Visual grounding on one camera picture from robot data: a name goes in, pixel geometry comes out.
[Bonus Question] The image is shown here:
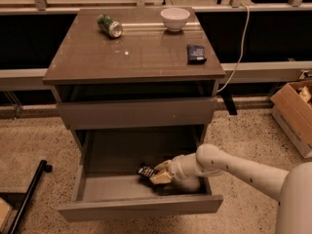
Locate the rxbar chocolate bar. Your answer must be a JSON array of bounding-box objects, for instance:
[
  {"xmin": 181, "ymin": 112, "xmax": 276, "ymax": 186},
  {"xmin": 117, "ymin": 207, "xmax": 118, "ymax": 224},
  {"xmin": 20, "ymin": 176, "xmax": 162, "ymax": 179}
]
[{"xmin": 136, "ymin": 163, "xmax": 158, "ymax": 178}]

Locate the dark blue snack packet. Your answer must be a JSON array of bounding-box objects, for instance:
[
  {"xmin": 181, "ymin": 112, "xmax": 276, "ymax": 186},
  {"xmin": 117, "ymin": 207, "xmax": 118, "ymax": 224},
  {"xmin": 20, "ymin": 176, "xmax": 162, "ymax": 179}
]
[{"xmin": 187, "ymin": 44, "xmax": 207, "ymax": 64}]

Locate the green soda can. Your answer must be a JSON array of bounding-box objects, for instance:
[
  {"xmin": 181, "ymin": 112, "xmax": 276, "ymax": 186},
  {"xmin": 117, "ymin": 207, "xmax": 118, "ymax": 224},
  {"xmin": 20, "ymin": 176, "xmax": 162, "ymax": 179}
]
[{"xmin": 97, "ymin": 15, "xmax": 123, "ymax": 38}]

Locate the closed grey top drawer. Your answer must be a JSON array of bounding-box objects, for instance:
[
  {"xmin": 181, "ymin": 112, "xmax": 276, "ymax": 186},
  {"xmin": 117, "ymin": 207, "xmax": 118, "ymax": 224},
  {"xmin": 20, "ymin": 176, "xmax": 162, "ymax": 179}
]
[{"xmin": 57, "ymin": 97, "xmax": 216, "ymax": 130}]

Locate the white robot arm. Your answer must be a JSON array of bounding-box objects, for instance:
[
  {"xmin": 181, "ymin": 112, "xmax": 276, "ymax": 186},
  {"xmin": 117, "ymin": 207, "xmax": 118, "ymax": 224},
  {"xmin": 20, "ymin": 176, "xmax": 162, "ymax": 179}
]
[{"xmin": 150, "ymin": 144, "xmax": 312, "ymax": 234}]

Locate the white cable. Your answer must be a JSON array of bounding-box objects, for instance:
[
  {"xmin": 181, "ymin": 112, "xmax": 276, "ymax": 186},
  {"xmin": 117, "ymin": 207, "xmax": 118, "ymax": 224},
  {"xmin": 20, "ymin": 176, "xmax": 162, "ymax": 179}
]
[{"xmin": 216, "ymin": 3, "xmax": 251, "ymax": 94}]

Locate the grey drawer cabinet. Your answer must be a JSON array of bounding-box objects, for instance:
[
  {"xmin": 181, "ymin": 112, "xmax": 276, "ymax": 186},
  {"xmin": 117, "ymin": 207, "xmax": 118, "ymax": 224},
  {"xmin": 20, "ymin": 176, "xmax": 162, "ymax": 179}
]
[{"xmin": 42, "ymin": 6, "xmax": 226, "ymax": 223}]

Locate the black metal stand leg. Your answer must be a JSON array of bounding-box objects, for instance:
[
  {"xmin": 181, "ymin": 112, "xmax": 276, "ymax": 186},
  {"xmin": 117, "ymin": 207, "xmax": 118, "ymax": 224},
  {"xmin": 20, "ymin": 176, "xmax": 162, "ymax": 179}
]
[{"xmin": 7, "ymin": 160, "xmax": 53, "ymax": 234}]

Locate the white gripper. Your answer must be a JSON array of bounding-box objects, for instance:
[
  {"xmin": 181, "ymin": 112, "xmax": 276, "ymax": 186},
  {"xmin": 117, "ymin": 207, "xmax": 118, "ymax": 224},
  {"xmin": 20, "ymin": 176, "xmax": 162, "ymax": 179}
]
[{"xmin": 150, "ymin": 157, "xmax": 185, "ymax": 184}]

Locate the white bowl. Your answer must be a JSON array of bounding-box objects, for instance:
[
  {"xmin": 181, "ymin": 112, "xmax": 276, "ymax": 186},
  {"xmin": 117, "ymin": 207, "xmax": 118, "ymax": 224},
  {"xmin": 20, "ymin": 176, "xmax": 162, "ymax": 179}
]
[{"xmin": 160, "ymin": 8, "xmax": 190, "ymax": 32}]

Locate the open grey middle drawer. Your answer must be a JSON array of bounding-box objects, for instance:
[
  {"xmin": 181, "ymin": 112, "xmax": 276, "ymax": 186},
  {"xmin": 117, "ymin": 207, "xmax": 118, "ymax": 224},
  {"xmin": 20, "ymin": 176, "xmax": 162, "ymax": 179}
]
[{"xmin": 58, "ymin": 125, "xmax": 223, "ymax": 221}]

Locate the cardboard box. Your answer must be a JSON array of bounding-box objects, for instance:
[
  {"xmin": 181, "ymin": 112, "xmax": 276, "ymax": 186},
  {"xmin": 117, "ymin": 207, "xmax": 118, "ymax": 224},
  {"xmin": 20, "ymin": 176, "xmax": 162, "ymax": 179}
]
[{"xmin": 270, "ymin": 80, "xmax": 312, "ymax": 159}]

